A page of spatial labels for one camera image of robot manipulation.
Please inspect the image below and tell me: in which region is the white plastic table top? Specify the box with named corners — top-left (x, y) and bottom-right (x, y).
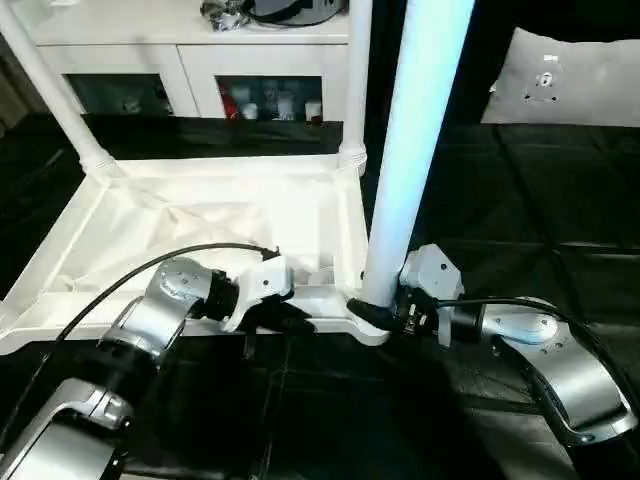
top-left (0, 150), bottom-right (393, 355)

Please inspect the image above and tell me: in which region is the white plastic table leg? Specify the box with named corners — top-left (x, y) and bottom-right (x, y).
top-left (336, 0), bottom-right (375, 173)
top-left (358, 0), bottom-right (477, 311)
top-left (0, 0), bottom-right (123, 181)

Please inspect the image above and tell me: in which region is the cluster of small bottles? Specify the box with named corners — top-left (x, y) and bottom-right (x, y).
top-left (216, 78), bottom-right (327, 123)

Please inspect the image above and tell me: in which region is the black cabinet with yellow label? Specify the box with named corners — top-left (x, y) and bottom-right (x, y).
top-left (370, 0), bottom-right (516, 129)

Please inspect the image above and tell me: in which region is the white cushion with badge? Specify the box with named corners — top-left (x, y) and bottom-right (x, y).
top-left (480, 26), bottom-right (640, 129)

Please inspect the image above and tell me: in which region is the grey bag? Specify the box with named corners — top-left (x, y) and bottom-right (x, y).
top-left (248, 0), bottom-right (349, 29)

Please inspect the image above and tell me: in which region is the white cabinet with glass doors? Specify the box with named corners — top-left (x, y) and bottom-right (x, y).
top-left (20, 0), bottom-right (353, 123)

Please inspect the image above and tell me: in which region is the grey brown curtain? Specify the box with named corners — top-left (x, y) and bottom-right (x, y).
top-left (0, 60), bottom-right (29, 136)

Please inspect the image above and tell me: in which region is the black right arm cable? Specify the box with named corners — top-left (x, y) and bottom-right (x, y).
top-left (436, 294), bottom-right (640, 401)

